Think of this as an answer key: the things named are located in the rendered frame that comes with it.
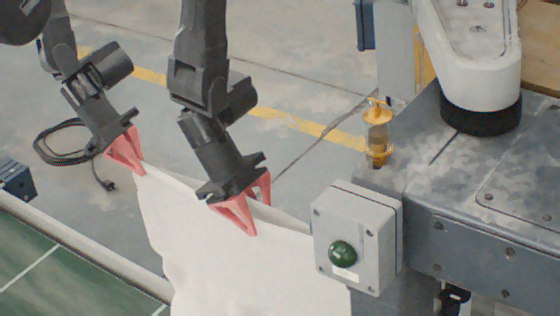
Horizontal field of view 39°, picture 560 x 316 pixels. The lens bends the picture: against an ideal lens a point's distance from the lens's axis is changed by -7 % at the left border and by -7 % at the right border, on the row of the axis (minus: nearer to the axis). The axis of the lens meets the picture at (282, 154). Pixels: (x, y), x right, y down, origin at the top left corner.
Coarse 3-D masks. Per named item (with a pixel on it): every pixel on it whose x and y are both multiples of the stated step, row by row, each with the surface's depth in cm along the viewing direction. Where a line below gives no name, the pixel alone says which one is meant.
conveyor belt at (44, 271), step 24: (0, 216) 237; (0, 240) 228; (24, 240) 227; (48, 240) 226; (0, 264) 219; (24, 264) 218; (48, 264) 217; (72, 264) 217; (0, 288) 211; (24, 288) 210; (48, 288) 210; (72, 288) 209; (96, 288) 208; (120, 288) 208; (0, 312) 203; (24, 312) 203; (48, 312) 202; (72, 312) 202; (96, 312) 201; (120, 312) 200; (144, 312) 200; (168, 312) 199
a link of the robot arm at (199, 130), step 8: (184, 112) 118; (192, 112) 117; (224, 112) 121; (176, 120) 119; (184, 120) 117; (192, 120) 117; (200, 120) 117; (208, 120) 117; (216, 120) 118; (224, 120) 122; (184, 128) 118; (192, 128) 117; (200, 128) 117; (208, 128) 117; (216, 128) 118; (224, 128) 119; (192, 136) 118; (200, 136) 117; (208, 136) 117; (216, 136) 118; (192, 144) 119; (200, 144) 118
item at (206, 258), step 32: (160, 192) 136; (192, 192) 128; (160, 224) 142; (192, 224) 133; (224, 224) 126; (256, 224) 121; (288, 224) 122; (192, 256) 140; (224, 256) 131; (256, 256) 126; (288, 256) 121; (192, 288) 141; (224, 288) 137; (256, 288) 131; (288, 288) 126; (320, 288) 122
